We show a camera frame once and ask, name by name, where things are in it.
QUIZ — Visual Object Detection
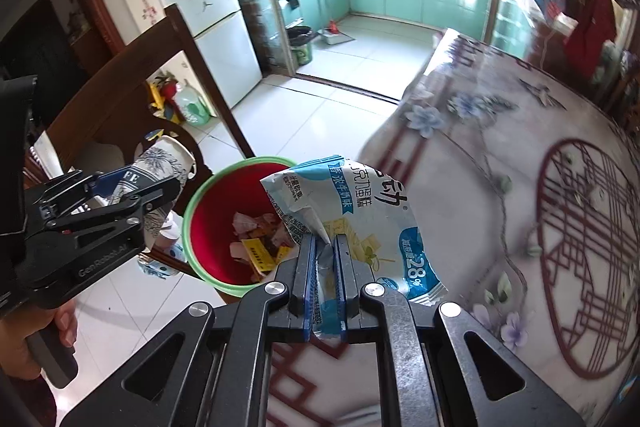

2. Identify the dark red hanging garment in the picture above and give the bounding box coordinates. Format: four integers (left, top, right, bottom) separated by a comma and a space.
565, 0, 619, 84

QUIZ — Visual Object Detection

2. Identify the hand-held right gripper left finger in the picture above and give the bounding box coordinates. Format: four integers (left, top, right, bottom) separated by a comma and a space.
60, 234, 318, 427

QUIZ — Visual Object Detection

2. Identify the brown wooden chair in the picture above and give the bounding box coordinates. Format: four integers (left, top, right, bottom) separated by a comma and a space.
45, 4, 257, 269

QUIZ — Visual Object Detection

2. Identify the red bin with green rim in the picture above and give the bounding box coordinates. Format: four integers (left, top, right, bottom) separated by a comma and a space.
182, 156, 302, 299

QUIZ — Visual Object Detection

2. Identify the grey dustpan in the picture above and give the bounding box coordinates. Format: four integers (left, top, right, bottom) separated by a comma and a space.
320, 21, 356, 46

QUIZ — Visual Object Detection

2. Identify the floral print paper cup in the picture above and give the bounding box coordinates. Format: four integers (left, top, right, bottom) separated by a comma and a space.
107, 136, 199, 254

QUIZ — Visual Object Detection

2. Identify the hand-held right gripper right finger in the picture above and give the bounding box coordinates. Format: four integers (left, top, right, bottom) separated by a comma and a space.
334, 233, 586, 427

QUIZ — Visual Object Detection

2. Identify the green plastic jug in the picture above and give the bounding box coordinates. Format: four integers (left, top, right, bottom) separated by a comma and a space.
175, 79, 212, 126

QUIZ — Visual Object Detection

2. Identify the white blue snack wrapper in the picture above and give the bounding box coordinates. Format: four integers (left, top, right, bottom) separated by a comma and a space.
259, 154, 449, 341

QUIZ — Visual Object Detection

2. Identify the yellow toy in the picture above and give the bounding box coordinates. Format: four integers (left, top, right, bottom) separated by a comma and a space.
147, 77, 182, 124

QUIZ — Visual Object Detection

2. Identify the green kitchen trash bin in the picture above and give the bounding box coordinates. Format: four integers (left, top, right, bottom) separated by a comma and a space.
286, 26, 317, 66

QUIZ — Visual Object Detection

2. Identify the person's left hand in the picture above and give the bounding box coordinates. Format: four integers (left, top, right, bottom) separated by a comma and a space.
0, 298, 79, 380

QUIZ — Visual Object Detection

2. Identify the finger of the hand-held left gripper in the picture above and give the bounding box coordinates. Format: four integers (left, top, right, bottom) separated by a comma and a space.
46, 187, 182, 236
34, 164, 139, 208

